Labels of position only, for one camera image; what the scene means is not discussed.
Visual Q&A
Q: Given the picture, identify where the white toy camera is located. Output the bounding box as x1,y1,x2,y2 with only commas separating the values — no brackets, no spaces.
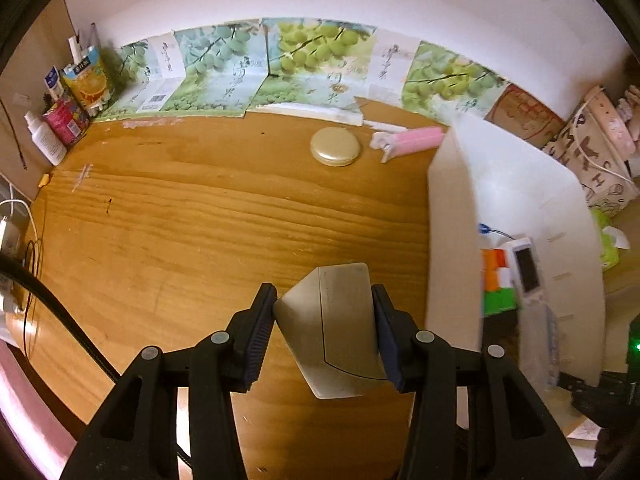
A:
477,222,543,311

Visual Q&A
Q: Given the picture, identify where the green tissue pack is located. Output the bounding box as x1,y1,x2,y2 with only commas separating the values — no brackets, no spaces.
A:
590,207,631,271

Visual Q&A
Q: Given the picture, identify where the orange juice pouch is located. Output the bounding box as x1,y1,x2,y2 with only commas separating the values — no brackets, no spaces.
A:
62,46,115,116

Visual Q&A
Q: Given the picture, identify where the white plastic bottle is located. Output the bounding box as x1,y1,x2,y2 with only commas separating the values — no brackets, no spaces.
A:
24,111,68,166

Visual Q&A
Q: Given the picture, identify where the blue and white tube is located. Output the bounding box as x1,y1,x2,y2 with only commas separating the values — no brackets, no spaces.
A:
44,66,66,103

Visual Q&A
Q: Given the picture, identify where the green grape printed carton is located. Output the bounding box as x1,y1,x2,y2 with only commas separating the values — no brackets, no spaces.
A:
95,40,176,122
137,25,266,113
370,30,507,123
245,16,377,127

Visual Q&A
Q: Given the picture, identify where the pink bottle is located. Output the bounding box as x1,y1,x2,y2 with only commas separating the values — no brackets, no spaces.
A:
370,127,446,163

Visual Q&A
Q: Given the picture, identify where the gold round compact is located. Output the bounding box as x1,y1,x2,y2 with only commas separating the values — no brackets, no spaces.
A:
310,127,358,167

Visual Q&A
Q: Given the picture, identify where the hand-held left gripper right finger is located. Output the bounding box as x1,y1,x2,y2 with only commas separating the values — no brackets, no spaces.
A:
370,284,586,480

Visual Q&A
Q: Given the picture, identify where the printed tote bag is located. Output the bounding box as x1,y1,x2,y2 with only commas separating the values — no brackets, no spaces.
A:
542,85,640,218

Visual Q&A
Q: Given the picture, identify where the beige rectangular case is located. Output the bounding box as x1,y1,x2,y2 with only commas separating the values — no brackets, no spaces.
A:
274,261,388,401

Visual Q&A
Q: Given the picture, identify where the pink snack packet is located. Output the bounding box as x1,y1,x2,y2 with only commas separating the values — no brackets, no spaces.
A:
42,100,92,148

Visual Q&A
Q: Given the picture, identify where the multicoloured puzzle cube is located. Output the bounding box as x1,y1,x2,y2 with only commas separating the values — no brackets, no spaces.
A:
481,249,518,317

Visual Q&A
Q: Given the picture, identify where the white storage bin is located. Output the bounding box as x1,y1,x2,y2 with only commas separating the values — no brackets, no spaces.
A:
425,112,607,388

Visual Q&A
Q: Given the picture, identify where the white paper sheet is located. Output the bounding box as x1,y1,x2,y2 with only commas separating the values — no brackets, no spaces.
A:
565,400,606,441

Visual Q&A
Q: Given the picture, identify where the black cable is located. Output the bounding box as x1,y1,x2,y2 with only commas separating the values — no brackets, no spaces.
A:
0,252,193,466

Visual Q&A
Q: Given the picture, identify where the brown cardboard box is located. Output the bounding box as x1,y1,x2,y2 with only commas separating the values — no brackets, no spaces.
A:
482,82,568,148

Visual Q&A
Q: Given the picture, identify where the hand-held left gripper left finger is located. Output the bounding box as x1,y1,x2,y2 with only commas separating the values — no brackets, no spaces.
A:
59,282,278,480

